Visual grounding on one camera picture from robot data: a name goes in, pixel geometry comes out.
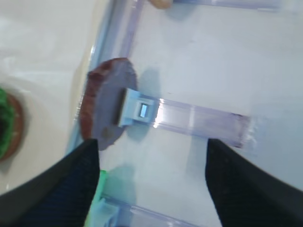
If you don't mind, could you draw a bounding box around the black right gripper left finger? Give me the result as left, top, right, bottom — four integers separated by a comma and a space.
0, 139, 99, 227

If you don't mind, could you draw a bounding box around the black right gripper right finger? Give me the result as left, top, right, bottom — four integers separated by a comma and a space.
205, 139, 303, 227

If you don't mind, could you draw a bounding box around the standing green lettuce leaf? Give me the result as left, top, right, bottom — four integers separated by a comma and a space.
84, 170, 112, 227

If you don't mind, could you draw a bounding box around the green lettuce leaf in tray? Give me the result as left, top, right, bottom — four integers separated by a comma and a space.
0, 88, 15, 158

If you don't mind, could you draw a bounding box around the standing brown meat patty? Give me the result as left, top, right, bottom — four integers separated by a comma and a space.
79, 58, 137, 150

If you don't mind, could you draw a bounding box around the silver metal tray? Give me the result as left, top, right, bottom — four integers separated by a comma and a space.
0, 0, 112, 193

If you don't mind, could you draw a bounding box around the right golden bun half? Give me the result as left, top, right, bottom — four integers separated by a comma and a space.
149, 0, 173, 9

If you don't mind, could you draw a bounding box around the clear lettuce holder rail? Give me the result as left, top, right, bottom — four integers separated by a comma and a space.
85, 197, 193, 227

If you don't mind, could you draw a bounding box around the clear patty holder rail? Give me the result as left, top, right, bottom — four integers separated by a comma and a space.
118, 88, 250, 148

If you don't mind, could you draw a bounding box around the clear right long rail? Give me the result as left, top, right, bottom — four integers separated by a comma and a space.
90, 0, 145, 65

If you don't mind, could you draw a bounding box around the clear golden bun holder rail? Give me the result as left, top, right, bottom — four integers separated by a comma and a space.
173, 0, 303, 14

